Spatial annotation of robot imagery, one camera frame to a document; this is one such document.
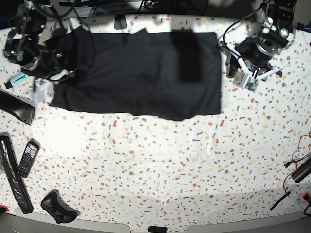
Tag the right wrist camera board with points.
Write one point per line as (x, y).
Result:
(44, 92)

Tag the red clamp at edge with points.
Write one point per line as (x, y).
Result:
(3, 209)

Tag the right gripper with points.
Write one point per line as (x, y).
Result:
(55, 76)

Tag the terrazzo patterned table cloth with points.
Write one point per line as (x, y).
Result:
(140, 171)

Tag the light blue highlighter pen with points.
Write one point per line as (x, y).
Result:
(16, 79)

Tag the black T-shirt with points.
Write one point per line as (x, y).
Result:
(174, 75)

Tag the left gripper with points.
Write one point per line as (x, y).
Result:
(235, 62)

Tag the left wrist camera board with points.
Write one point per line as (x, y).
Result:
(246, 82)

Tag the black curved plastic handle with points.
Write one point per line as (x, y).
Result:
(23, 111)

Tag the long black bar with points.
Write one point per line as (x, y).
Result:
(15, 181)

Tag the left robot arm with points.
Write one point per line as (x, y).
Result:
(252, 55)

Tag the black game controller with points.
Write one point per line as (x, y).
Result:
(54, 206)

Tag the small red connector block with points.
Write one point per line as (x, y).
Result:
(306, 197)

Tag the black remote control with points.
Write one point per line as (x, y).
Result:
(28, 158)

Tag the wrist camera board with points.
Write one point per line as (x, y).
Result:
(44, 92)
(246, 82)

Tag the black cylinder with wires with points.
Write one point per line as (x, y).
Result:
(303, 171)

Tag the small black usb stick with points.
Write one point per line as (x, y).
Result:
(157, 229)

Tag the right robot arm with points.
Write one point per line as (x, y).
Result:
(28, 20)

